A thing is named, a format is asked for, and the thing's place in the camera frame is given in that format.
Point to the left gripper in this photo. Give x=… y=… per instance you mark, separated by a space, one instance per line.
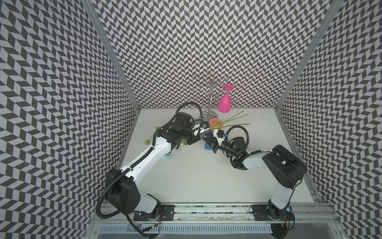
x=193 y=140

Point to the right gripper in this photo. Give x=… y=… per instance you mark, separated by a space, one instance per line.
x=213 y=143

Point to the blue tape dispenser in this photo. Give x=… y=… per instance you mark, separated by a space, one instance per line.
x=207 y=146

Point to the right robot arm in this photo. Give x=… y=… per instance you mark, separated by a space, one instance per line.
x=287 y=169

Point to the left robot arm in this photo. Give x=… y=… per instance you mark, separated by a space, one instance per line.
x=121 y=194

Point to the orange patterned bowl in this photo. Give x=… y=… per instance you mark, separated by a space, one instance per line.
x=215 y=123

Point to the chrome glass holder stand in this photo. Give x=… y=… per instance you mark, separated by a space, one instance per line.
x=206 y=87

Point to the pink plastic wine glass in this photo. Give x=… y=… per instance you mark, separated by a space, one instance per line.
x=224 y=105

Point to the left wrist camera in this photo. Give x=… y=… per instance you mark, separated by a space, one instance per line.
x=197 y=131

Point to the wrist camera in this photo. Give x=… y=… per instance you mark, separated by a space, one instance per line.
x=220 y=136
x=197 y=131

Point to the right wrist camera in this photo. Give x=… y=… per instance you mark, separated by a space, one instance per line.
x=220 y=136

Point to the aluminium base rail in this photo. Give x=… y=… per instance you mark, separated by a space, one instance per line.
x=223 y=219

